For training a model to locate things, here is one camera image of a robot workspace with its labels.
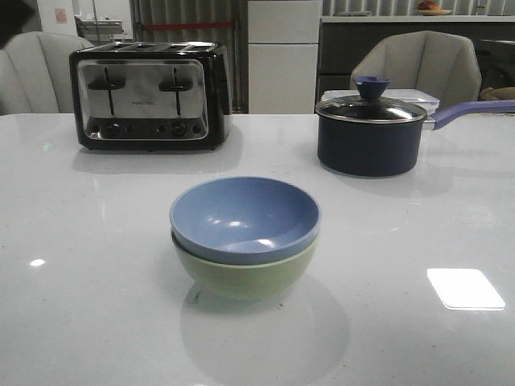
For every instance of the blue bowl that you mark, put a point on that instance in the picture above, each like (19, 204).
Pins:
(244, 220)

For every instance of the green bowl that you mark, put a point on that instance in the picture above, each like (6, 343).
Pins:
(246, 282)

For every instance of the black chrome four-slot toaster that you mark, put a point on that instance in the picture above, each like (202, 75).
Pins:
(152, 96)

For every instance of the dark blue saucepan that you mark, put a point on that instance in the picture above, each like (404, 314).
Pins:
(381, 150)

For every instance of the glass pot lid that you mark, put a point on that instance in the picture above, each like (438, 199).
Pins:
(370, 106)

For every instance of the white refrigerator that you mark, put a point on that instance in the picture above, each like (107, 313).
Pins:
(283, 45)

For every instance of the red barrier belt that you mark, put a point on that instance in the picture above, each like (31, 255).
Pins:
(188, 26)

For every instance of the clear plastic storage box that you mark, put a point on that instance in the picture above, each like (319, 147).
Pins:
(414, 96)

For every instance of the beige armchair right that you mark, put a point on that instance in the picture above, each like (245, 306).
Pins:
(441, 65)

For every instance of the beige armchair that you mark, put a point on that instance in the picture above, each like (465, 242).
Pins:
(441, 65)
(35, 73)

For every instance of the metal trolley cart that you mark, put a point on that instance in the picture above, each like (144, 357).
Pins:
(103, 20)

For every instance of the fruit bowl on counter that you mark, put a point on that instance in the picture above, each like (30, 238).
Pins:
(430, 8)

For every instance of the beige armchair left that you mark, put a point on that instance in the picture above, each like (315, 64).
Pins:
(35, 73)

